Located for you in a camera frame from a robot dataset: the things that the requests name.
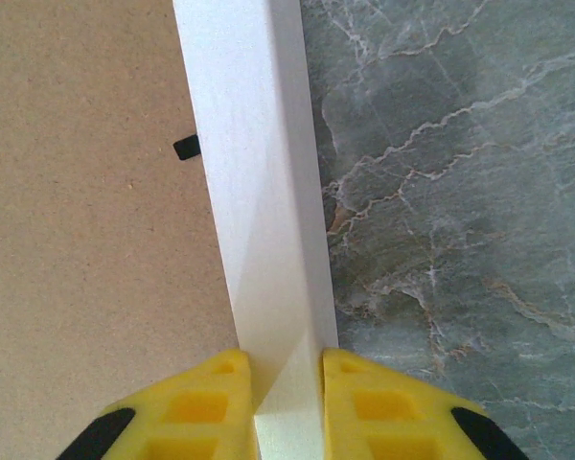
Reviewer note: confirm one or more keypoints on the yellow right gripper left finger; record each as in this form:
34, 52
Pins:
187, 417

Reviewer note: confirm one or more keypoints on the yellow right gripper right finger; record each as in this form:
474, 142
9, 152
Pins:
388, 417

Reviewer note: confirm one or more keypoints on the brown backing board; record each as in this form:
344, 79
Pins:
76, 191

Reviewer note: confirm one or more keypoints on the white picture frame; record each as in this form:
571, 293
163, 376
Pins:
249, 144

